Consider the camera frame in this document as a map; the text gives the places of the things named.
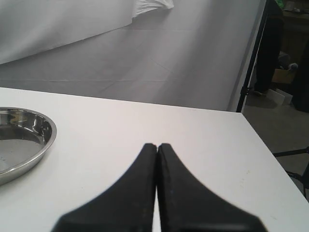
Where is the grey backdrop cloth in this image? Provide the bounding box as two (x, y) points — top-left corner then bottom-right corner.
(0, 0), (265, 110)

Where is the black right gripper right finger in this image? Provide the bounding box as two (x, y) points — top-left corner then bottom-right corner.
(157, 144), (263, 232)

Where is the round stainless steel dish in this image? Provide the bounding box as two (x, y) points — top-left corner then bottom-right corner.
(0, 107), (57, 185)

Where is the black tripod leg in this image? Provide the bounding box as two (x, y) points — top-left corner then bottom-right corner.
(273, 146), (309, 201)

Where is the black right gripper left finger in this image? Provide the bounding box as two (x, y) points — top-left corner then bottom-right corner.
(57, 144), (157, 232)

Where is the cardboard box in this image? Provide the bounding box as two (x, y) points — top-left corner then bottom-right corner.
(272, 69), (295, 84)

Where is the black backdrop stand pole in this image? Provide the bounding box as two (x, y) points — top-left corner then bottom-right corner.
(235, 0), (270, 113)

